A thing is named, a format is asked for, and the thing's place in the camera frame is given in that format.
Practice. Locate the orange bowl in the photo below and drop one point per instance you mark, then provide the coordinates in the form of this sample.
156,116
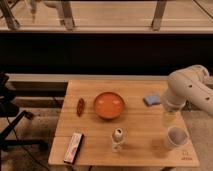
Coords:
108,105

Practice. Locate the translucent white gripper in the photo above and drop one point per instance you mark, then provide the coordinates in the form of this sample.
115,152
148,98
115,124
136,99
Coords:
168,117

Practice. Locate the wooden table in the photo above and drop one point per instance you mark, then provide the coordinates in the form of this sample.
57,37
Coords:
142,128

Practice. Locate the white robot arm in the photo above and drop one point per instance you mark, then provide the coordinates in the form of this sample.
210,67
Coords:
187,84

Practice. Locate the black tripod stand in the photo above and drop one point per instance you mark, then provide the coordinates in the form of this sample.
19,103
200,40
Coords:
7,110

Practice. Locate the small white bottle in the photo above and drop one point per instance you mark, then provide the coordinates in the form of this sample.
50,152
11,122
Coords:
117,139

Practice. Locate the white rectangular box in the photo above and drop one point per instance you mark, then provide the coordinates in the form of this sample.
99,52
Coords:
73,147

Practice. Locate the white ceramic cup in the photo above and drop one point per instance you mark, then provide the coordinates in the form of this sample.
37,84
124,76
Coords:
175,137

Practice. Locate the metal railing frame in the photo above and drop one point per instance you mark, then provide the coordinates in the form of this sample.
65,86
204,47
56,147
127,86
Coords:
107,16

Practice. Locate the blue sponge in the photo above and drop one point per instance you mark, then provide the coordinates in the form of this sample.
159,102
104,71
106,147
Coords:
150,100

